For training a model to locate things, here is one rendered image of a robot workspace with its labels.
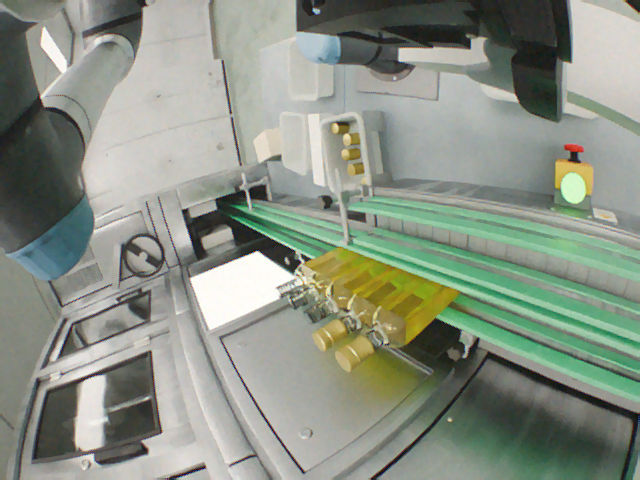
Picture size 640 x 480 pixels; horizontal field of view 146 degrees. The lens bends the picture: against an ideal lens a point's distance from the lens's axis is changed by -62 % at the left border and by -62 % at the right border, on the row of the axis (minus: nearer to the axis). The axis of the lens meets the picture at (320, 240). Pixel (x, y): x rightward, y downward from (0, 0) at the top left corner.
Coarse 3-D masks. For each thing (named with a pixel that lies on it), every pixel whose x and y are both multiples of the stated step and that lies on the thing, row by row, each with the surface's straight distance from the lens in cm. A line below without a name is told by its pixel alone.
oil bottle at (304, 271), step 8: (336, 248) 60; (344, 248) 59; (320, 256) 57; (328, 256) 56; (336, 256) 56; (344, 256) 56; (304, 264) 55; (312, 264) 54; (320, 264) 53; (328, 264) 53; (296, 272) 54; (304, 272) 52; (312, 272) 52; (304, 280) 52; (304, 288) 53
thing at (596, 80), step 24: (576, 0) 19; (576, 24) 18; (600, 24) 19; (624, 24) 19; (408, 48) 21; (480, 48) 19; (576, 48) 18; (600, 48) 18; (624, 48) 18; (456, 72) 24; (576, 72) 17; (600, 72) 18; (624, 72) 18; (576, 96) 18; (600, 96) 17; (624, 96) 18; (624, 120) 20
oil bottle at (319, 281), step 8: (352, 256) 54; (360, 256) 54; (336, 264) 52; (344, 264) 51; (352, 264) 51; (360, 264) 51; (320, 272) 50; (328, 272) 49; (336, 272) 49; (344, 272) 49; (312, 280) 49; (320, 280) 47; (328, 280) 47; (320, 288) 47; (320, 296) 48
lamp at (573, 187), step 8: (568, 176) 44; (576, 176) 44; (568, 184) 43; (576, 184) 43; (584, 184) 44; (568, 192) 44; (576, 192) 43; (584, 192) 44; (568, 200) 44; (576, 200) 44
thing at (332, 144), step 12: (324, 120) 74; (336, 120) 71; (348, 120) 73; (360, 120) 63; (324, 132) 76; (348, 132) 77; (360, 132) 63; (324, 144) 76; (336, 144) 78; (360, 144) 74; (324, 156) 76; (336, 156) 77; (336, 168) 77; (348, 180) 80; (360, 180) 77
